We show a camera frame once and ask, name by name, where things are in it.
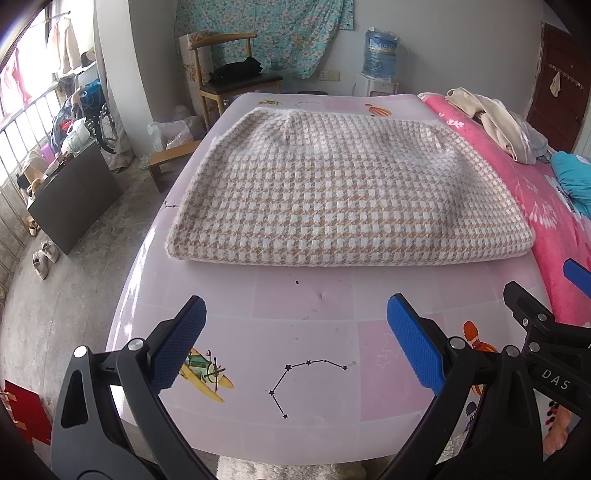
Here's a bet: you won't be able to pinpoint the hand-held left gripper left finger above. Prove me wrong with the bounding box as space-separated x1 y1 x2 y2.
50 295 218 480

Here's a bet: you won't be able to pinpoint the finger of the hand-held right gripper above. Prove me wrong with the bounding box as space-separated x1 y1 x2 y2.
503 281 558 346
564 258 591 302

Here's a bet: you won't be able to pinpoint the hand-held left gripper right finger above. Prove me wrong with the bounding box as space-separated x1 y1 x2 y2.
387 293 544 480

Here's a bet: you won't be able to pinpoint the fuzzy checked beige coat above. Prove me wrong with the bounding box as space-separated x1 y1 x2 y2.
166 106 535 269

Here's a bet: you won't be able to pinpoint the person's right hand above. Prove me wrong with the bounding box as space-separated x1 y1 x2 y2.
545 407 574 456

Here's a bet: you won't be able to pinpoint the pink floral blanket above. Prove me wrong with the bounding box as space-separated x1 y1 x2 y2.
418 92 591 329

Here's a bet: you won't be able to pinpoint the teal cloth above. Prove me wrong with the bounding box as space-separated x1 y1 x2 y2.
551 151 591 214

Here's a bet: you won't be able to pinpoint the grey garment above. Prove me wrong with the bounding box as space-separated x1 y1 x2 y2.
526 124 553 161

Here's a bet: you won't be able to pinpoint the dark brown door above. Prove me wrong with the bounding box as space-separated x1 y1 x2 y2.
526 21 591 155

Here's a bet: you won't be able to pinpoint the white fuzzy cloth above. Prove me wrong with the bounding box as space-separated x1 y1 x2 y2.
217 455 370 480

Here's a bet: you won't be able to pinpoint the red box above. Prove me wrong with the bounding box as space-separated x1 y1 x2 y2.
0 379 52 445

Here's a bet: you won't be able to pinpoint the dark cabinet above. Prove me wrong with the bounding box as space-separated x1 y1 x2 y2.
27 143 122 256

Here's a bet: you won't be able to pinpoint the beige garment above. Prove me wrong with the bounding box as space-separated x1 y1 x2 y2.
445 88 550 164

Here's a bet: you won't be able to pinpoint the low wooden stool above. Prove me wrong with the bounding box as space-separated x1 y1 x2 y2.
148 141 202 193

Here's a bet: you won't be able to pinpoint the clear plastic bags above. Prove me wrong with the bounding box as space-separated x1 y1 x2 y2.
148 105 206 152

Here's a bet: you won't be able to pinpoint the wheelchair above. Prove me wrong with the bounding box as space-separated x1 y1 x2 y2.
53 78 119 156

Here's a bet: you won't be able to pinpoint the white water dispenser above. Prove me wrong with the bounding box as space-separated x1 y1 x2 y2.
353 76 399 98

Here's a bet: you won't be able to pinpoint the metal balcony railing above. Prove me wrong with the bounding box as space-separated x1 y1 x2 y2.
0 90 62 287

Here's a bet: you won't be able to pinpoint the wooden chair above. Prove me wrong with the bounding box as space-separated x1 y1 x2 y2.
188 32 284 128

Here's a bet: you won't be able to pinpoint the black bag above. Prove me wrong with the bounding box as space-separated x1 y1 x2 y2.
210 56 264 85

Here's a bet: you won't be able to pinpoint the floral print board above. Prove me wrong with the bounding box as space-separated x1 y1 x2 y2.
179 33 214 87

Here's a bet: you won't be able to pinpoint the hanging pink cloth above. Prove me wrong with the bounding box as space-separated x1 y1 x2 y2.
2 48 33 105

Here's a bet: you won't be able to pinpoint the hanging beige jacket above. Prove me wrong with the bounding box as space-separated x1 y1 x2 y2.
46 16 84 74

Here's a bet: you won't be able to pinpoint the teal floral curtain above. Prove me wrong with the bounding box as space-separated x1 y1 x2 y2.
175 0 357 80

